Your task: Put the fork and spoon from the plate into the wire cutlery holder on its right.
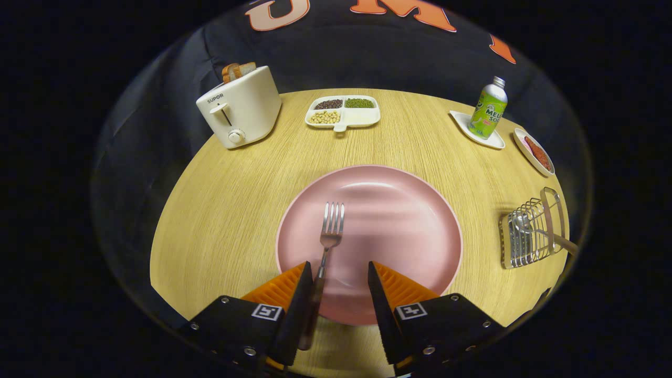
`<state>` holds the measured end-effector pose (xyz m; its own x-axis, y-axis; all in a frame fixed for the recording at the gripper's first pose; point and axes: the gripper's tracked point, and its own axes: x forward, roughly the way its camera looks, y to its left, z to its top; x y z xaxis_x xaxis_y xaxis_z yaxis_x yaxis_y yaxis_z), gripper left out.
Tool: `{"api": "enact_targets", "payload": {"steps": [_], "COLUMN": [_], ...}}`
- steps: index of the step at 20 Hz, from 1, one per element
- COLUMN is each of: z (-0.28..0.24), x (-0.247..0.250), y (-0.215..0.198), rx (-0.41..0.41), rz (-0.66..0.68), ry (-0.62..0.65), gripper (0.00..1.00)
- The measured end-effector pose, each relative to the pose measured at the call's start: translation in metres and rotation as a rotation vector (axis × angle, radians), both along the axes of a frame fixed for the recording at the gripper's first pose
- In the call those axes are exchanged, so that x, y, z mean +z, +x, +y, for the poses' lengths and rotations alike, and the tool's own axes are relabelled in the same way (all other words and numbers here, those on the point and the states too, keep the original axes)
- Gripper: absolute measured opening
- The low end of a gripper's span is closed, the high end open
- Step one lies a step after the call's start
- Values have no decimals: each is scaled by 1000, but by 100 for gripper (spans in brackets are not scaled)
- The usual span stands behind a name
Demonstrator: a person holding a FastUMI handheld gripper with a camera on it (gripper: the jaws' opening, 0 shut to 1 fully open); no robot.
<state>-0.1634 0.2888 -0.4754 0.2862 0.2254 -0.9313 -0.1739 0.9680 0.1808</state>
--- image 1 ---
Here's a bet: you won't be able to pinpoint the brown meat patty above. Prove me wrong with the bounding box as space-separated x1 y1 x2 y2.
524 136 552 172

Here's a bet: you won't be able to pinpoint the white square coaster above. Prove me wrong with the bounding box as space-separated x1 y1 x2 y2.
450 110 506 150

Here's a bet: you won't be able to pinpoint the metal fork with brown handle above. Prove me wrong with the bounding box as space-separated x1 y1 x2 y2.
298 202 345 351

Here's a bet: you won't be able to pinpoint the metal wire basket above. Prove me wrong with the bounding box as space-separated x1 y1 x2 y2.
499 187 566 269

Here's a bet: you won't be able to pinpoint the white divided dish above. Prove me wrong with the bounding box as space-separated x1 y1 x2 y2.
305 95 381 132

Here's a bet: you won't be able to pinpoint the white round food plate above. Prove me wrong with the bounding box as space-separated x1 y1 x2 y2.
513 128 555 177

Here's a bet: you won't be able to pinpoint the pink plate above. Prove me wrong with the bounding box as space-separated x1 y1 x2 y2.
276 165 464 326

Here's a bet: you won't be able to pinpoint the metal spoon with brown handle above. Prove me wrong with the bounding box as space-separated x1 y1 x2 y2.
513 213 579 257

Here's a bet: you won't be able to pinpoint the green soda bottle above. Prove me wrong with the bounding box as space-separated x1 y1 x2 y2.
468 76 508 140

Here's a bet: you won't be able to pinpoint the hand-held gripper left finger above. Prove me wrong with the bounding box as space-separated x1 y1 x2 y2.
181 261 314 371

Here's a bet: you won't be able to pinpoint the white toaster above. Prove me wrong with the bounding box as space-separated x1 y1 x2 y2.
196 66 282 150

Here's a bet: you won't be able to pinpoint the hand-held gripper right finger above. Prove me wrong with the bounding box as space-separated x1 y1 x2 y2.
367 261 507 376

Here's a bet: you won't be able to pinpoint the toasted bread slices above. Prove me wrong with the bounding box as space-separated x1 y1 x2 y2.
222 62 257 83

